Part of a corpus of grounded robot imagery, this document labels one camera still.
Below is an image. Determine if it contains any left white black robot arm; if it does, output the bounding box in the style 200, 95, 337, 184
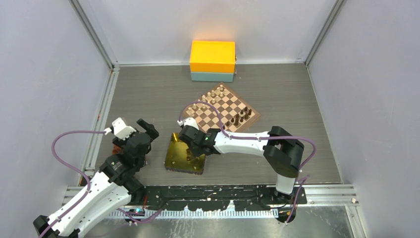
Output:
33, 118, 159, 238

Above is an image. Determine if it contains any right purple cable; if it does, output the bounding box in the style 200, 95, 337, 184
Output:
177, 101, 317, 226

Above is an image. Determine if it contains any yellow box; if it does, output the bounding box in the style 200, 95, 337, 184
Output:
189, 40, 236, 73

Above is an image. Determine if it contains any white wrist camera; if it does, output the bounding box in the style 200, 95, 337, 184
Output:
182, 117, 199, 129
111, 118, 136, 140

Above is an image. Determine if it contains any yellow transparent tray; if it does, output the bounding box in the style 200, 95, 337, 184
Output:
164, 132, 206, 175

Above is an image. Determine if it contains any wooden chessboard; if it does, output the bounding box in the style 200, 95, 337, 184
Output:
182, 83, 261, 132

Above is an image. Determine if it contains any brown cloth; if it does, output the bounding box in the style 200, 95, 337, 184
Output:
111, 145, 122, 155

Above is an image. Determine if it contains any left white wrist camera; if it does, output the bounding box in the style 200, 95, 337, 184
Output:
111, 118, 136, 140

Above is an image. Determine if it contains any grey-blue box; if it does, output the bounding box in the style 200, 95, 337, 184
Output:
191, 72, 235, 82

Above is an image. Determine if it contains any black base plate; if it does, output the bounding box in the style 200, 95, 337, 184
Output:
128, 184, 307, 212

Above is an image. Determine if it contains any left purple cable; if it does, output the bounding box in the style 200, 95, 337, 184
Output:
39, 130, 165, 238

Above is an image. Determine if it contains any purple cable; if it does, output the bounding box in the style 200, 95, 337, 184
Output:
177, 101, 317, 226
39, 130, 165, 238

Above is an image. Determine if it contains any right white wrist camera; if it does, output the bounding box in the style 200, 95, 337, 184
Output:
182, 117, 199, 129

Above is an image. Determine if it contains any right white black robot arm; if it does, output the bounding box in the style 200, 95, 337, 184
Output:
178, 125, 305, 204

